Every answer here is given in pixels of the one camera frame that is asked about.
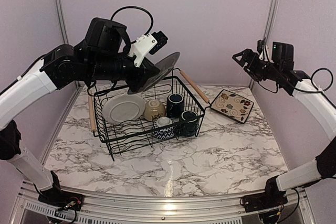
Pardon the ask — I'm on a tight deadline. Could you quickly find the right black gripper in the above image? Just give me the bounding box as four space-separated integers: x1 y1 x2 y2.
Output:
232 49 281 82

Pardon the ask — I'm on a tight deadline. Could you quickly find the grey reindeer round plate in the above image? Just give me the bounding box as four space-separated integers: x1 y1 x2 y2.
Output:
127 52 180 94

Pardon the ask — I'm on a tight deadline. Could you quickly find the white striped round plate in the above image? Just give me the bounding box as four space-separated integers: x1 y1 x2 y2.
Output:
102 94 146 124

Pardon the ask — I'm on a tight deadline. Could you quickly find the square floral black-backed plate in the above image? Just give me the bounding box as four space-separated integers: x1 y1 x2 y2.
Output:
211 89 254 124

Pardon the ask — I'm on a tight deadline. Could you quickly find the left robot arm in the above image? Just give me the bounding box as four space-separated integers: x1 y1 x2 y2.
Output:
1 17 167 206

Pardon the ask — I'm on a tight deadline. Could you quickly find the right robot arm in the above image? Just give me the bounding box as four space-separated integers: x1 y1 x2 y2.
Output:
232 40 335 207

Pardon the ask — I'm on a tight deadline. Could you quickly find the beige ceramic bowl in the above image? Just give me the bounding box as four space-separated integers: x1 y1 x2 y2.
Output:
143 99 166 122

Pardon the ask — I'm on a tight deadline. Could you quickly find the navy blue mug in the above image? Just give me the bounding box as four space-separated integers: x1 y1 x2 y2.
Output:
166 93 184 119

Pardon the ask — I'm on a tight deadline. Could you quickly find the blue white patterned bowl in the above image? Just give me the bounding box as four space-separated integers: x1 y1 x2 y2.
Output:
152 116 175 140

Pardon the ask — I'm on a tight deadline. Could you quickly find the dark green mug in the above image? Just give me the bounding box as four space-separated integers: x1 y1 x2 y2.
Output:
178 110 198 137

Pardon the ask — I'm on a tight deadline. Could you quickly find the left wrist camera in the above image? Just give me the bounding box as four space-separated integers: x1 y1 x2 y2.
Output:
128 31 168 68

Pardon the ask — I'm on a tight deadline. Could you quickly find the right wooden rack handle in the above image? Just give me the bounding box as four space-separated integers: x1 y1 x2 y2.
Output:
180 70 209 104

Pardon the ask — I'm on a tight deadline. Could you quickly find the wooden rack handle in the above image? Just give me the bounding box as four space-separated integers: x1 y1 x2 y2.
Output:
180 70 209 104
88 95 97 133

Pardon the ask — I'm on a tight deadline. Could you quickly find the black wire dish rack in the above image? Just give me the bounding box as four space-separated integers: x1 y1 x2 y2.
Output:
92 69 205 158

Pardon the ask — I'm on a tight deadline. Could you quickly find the left wooden rack handle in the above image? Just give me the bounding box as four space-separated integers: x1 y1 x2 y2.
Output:
88 95 97 133

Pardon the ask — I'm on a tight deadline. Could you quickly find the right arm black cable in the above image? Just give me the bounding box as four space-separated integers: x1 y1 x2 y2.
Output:
256 68 334 95

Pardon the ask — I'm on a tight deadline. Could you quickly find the right aluminium corner post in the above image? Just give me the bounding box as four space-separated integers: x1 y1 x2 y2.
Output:
248 0 284 90

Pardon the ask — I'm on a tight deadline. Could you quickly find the aluminium corner post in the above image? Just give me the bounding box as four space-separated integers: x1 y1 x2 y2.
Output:
248 0 284 90
54 0 69 44

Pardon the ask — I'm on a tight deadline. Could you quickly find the left aluminium corner post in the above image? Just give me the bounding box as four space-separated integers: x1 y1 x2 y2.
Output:
54 0 69 44

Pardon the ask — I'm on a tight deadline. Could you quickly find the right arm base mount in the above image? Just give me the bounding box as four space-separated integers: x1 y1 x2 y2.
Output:
239 176 288 212

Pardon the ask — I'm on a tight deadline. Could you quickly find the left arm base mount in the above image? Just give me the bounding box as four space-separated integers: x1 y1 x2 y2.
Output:
34 171 84 211

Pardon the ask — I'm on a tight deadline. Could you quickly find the aluminium front frame rail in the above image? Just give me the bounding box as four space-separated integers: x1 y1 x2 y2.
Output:
9 182 317 223

